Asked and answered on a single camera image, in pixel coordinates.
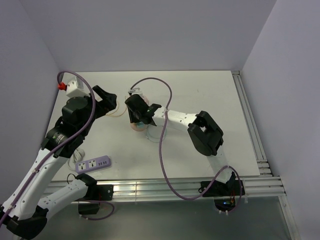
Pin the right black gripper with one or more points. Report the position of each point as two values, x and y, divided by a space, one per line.
133 118

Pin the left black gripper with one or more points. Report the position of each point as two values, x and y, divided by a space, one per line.
108 103

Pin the teal charger plug with cable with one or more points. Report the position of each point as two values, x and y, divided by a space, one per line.
140 125

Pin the round pink power strip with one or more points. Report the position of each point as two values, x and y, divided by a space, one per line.
133 126

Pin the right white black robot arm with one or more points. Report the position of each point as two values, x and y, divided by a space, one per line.
205 134

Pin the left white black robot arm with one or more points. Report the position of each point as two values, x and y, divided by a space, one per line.
27 211

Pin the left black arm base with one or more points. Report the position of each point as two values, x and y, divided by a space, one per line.
96 200

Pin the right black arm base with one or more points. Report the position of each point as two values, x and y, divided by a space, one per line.
229 191

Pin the purple power strip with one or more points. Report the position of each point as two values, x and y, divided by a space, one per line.
92 165

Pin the aluminium front rail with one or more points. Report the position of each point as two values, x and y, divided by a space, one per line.
156 190

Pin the aluminium side rail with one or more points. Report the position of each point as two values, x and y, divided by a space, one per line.
262 162

